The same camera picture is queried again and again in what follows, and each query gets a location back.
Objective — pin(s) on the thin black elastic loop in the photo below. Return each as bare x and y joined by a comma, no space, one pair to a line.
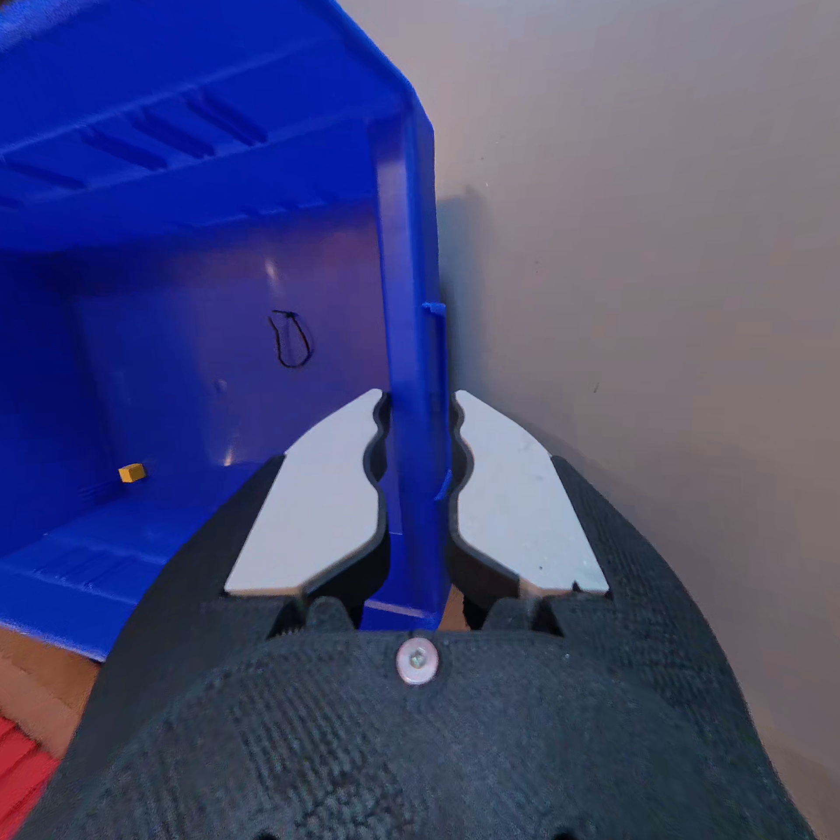
307,338

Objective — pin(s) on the red cloth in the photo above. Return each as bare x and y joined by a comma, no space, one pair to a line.
19,768

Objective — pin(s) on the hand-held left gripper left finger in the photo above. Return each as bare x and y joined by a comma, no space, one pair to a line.
308,518

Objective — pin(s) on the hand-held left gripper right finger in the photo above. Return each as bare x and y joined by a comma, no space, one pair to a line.
525,518

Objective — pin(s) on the wooden table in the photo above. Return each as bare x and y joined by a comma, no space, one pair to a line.
39,682

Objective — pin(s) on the small yellow block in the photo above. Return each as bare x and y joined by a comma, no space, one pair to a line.
132,472

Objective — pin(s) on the blue plastic bin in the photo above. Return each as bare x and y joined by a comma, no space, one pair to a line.
197,262

